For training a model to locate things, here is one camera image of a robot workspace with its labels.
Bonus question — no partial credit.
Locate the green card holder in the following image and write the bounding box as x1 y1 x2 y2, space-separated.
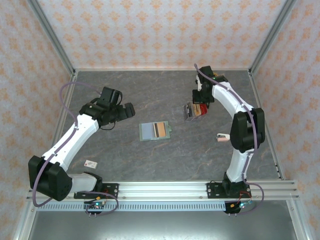
138 120 173 143

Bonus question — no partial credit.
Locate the brown card with black stripe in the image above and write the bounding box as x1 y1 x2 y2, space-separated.
152 122 168 139

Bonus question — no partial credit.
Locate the clear acrylic card stand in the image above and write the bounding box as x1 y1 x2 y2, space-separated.
182 101 201 123

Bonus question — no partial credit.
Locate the aluminium back bar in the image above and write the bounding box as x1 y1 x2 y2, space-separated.
73 66 252 73

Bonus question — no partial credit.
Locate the left controller board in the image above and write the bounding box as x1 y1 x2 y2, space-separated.
83 201 107 217

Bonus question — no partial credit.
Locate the controller board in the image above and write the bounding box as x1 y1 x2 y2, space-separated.
224 199 254 216
83 201 107 217

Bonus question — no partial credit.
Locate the right controller board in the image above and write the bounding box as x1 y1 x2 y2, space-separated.
224 199 254 216

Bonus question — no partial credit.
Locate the grey metal sheet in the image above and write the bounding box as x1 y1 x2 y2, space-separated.
27 211 298 240

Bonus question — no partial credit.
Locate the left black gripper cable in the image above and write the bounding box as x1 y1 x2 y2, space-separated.
99 121 116 131

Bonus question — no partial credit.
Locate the left aluminium side rail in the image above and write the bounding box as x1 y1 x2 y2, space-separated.
39 71 79 182

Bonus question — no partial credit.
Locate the aluminium side rail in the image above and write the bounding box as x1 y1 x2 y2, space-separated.
247 69 286 181
39 71 79 182

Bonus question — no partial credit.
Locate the right aluminium side rail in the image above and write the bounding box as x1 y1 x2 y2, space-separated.
247 69 286 181

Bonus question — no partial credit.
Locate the left black mount plate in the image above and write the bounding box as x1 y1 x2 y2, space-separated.
73 183 120 200

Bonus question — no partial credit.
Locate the black mount plate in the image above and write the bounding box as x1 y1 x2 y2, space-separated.
73 183 120 200
206 181 252 200

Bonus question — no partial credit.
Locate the right aluminium corner post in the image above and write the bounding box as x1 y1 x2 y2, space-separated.
248 0 298 76

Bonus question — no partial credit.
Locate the aluminium corner post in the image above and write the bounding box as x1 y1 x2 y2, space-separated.
248 0 298 76
26 0 77 76

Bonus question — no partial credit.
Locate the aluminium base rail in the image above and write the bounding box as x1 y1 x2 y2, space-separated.
26 180 300 201

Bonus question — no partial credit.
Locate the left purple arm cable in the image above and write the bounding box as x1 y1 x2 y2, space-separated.
32 81 120 217

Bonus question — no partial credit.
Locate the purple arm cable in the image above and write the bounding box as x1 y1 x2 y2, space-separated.
193 63 265 216
32 81 120 217

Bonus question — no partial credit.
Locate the right black mount plate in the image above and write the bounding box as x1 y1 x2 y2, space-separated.
206 181 252 200

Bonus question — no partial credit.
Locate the left aluminium corner post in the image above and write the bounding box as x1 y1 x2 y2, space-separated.
26 0 77 76

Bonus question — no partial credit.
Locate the white slotted cable duct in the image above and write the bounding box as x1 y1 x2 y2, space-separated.
36 201 230 212

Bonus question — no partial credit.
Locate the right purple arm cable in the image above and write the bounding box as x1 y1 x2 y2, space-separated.
193 63 265 216

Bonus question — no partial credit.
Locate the left lower frame leg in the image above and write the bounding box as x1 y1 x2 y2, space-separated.
12 199 38 240

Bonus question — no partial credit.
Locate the frame leg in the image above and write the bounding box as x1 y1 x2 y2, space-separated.
12 199 38 240
286 199 311 240

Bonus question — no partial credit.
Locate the right lower frame leg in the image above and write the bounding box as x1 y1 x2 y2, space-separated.
286 199 311 240

